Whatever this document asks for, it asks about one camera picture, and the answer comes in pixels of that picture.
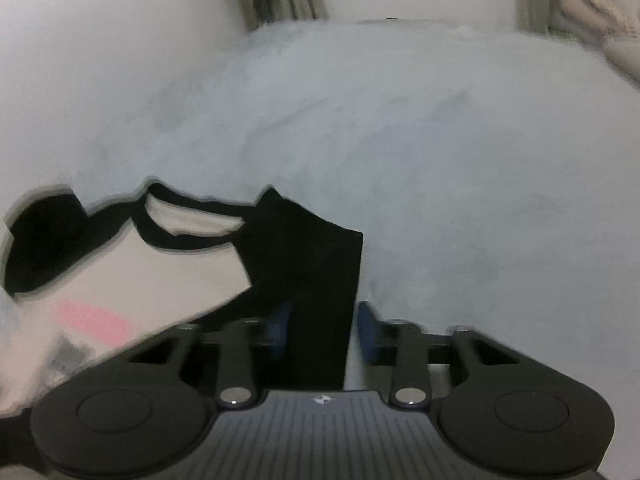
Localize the folded pink blanket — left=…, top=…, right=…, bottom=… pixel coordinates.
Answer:
left=555, top=0, right=640, bottom=41

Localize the beige sweatshirt with black sleeves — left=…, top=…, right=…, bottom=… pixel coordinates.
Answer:
left=0, top=182, right=365, bottom=411

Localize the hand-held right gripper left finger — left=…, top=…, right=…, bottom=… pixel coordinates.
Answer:
left=125, top=302, right=293, bottom=407

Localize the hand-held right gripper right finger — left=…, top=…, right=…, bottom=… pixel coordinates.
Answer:
left=356, top=301, right=521, bottom=407

